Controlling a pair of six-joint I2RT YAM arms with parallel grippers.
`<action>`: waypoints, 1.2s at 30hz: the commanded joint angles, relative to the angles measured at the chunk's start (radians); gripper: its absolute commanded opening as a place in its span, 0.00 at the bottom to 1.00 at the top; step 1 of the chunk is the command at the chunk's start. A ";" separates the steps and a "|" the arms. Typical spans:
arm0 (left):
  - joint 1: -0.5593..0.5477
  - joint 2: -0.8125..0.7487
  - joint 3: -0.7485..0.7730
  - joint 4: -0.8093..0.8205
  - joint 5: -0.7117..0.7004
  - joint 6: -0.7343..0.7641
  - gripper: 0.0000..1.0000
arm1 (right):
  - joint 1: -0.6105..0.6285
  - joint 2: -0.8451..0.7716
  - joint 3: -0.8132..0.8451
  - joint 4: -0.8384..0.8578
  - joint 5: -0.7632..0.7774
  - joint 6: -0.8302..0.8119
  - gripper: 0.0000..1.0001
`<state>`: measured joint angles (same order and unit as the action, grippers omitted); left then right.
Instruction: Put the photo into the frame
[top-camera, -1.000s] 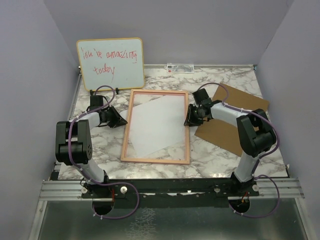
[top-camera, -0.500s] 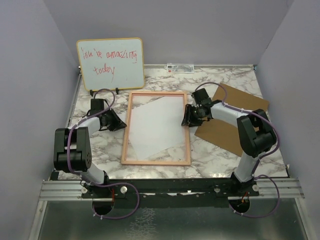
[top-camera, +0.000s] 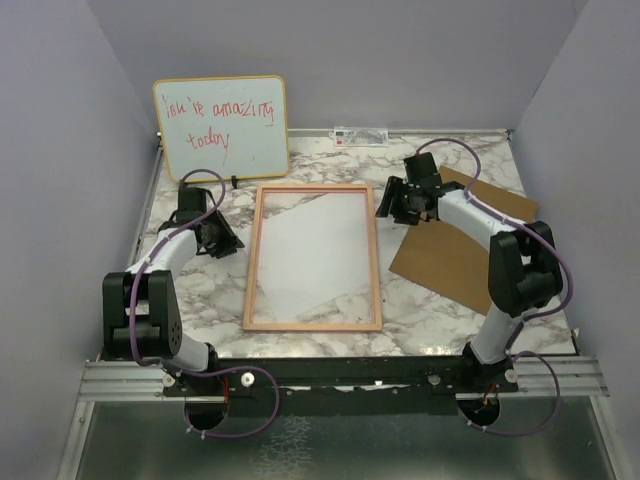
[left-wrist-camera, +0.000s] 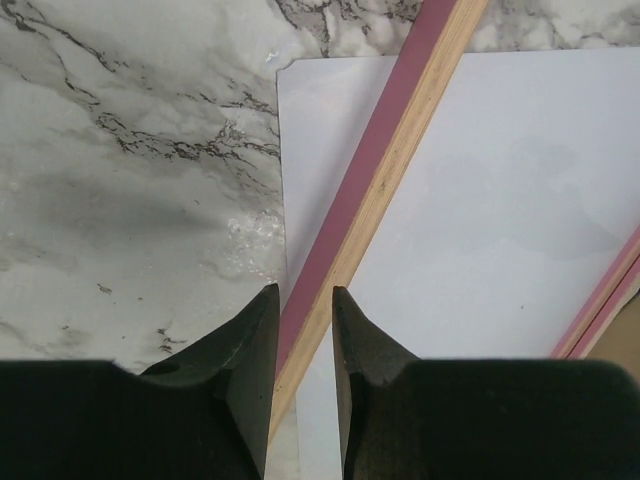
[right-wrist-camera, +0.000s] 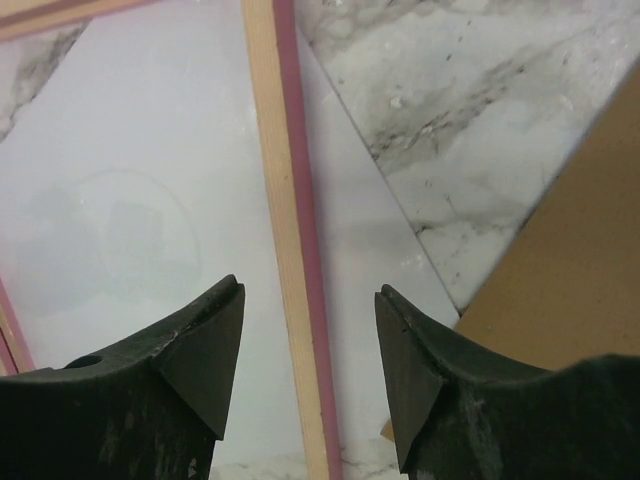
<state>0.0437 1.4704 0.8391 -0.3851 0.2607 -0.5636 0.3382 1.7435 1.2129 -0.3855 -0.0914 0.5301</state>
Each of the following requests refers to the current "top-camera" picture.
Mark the pink wooden photo frame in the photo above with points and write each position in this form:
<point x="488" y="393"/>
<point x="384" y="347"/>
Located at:
<point x="250" y="280"/>

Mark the white photo paper sheet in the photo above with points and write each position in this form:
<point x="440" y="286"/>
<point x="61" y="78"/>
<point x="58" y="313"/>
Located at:
<point x="313" y="265"/>

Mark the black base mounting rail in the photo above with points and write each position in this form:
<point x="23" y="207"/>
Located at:
<point x="342" y="386"/>

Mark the clear acrylic glass sheet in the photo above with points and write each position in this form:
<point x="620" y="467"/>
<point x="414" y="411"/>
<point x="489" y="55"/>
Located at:
<point x="312" y="255"/>

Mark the white label strip at wall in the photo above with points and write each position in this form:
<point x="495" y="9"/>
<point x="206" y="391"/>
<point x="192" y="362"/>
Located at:
<point x="359" y="137"/>

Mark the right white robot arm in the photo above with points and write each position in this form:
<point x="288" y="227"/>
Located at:
<point x="524" y="273"/>

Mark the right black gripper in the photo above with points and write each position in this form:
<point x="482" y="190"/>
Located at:
<point x="389" y="204"/>

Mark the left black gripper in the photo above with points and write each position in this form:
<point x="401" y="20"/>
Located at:
<point x="229" y="242"/>

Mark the aluminium front rail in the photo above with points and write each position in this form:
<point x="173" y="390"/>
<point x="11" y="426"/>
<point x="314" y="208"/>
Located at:
<point x="578" y="376"/>

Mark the brown cardboard backing board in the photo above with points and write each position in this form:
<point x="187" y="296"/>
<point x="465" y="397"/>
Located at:
<point x="444" y="260"/>

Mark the small whiteboard with red writing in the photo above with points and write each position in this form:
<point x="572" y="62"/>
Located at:
<point x="234" y="126"/>

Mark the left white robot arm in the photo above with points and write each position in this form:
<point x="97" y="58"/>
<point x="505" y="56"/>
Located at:
<point x="140" y="310"/>

